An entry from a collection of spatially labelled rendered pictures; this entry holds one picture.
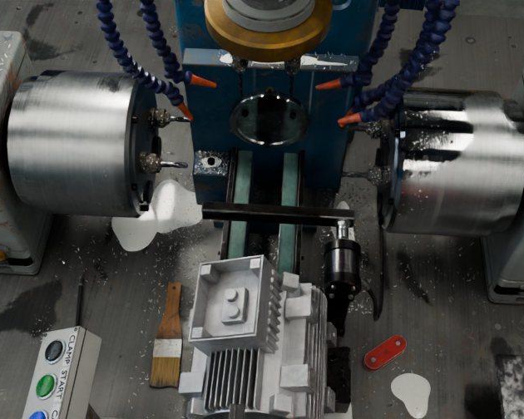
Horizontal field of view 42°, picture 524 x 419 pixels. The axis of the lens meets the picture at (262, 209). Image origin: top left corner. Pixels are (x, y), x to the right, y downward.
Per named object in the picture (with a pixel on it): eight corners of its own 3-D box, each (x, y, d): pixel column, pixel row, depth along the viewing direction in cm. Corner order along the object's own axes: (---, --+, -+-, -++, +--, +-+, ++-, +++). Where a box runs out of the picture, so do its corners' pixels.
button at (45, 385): (46, 379, 94) (37, 375, 93) (62, 377, 93) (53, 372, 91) (42, 401, 92) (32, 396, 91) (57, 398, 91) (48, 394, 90)
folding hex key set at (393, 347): (397, 335, 124) (398, 332, 123) (408, 349, 123) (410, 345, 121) (359, 361, 121) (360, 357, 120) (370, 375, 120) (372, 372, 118)
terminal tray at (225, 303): (219, 285, 103) (197, 263, 97) (284, 277, 99) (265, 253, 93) (209, 361, 96) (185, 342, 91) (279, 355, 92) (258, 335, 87)
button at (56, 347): (55, 345, 97) (46, 341, 95) (71, 342, 95) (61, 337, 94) (50, 365, 95) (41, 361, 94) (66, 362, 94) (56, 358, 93)
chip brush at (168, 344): (162, 283, 130) (161, 281, 129) (188, 283, 130) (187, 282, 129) (150, 387, 119) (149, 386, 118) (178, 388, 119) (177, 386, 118)
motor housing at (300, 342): (235, 327, 116) (183, 277, 101) (343, 317, 109) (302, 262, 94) (223, 447, 105) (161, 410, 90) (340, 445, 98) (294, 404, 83)
